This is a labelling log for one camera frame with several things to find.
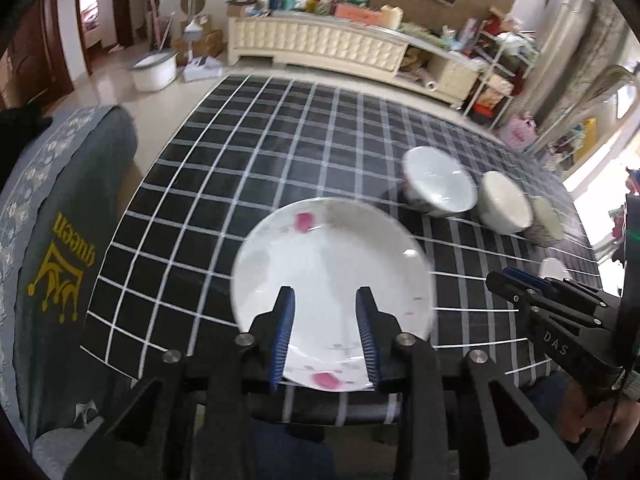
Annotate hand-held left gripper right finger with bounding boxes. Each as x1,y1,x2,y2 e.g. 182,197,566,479
356,286,587,480

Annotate wooden door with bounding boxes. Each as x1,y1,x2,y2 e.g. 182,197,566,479
0,0,136,111

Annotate metal shelf rack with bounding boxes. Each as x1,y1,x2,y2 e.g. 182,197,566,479
464,30,540,130

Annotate dark-rimmed ceramic bowl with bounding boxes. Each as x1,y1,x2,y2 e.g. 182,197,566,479
522,195,565,247

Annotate person's blue jeans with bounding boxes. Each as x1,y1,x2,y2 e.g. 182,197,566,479
249,420,402,480

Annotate person's right hand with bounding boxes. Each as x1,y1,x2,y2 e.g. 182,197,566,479
564,377,640,453

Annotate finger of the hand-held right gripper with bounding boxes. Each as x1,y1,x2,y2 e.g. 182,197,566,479
501,266,623,318
486,270,628,403

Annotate white plate with pink flowers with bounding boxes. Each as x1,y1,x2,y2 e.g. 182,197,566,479
230,197,435,393

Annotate cream tufted low cabinet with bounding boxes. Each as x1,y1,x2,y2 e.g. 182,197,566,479
226,12,483,107

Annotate grey chair cover crown print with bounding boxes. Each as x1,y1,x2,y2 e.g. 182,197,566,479
0,105,138,463

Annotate white plastic bin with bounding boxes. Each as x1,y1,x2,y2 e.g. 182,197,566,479
129,52,178,92

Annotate small white dish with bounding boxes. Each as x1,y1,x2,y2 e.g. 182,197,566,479
540,257,571,281

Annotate white bowl with patterned outside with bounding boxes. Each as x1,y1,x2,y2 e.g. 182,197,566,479
401,146,478,218

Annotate pink flat box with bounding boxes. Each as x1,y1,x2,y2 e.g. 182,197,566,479
334,4,384,26

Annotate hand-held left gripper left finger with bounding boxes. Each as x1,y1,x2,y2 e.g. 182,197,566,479
65,286,297,480

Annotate black checked tablecloth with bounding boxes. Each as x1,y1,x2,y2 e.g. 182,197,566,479
80,74,603,428

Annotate cardboard box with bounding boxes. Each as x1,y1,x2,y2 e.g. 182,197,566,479
171,29,224,59

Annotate plain cream bowl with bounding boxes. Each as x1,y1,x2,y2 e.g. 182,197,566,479
476,170,534,235

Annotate pink bag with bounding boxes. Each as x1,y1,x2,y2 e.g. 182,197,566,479
500,116,539,154

